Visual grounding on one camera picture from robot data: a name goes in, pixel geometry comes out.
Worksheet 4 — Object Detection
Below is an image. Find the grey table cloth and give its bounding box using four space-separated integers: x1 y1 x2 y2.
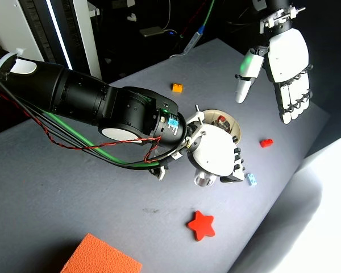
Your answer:
0 38 331 273

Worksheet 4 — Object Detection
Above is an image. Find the green cable with blue plug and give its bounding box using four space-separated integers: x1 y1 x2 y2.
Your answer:
198 0 216 34

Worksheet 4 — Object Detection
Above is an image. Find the grey flat device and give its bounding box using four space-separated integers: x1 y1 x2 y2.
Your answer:
139 26 165 38

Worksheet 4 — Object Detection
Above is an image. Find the thick green cable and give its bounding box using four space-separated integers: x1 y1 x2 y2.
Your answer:
42 110 163 168

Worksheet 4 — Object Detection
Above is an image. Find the red star block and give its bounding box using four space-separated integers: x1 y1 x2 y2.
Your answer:
186 210 216 242

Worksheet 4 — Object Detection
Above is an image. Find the white backdrop sheet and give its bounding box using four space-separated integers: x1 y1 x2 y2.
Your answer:
228 110 341 273

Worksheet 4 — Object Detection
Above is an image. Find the silver usb hub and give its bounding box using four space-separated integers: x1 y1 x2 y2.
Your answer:
183 31 202 55

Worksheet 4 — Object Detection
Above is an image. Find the orange foam block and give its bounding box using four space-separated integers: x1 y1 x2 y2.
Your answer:
60 233 143 273

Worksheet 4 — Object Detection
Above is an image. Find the beige bowl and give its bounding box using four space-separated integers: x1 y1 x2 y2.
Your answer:
200 109 242 144

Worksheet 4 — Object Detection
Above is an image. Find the red black twisted cable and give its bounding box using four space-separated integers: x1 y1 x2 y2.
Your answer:
0 95 163 163

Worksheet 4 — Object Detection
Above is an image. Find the chocolate toy cake with cherry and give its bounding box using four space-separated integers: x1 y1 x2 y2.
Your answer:
211 113 231 133

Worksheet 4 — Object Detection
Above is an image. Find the white robot body column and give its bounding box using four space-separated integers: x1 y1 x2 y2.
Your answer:
0 0 103 82

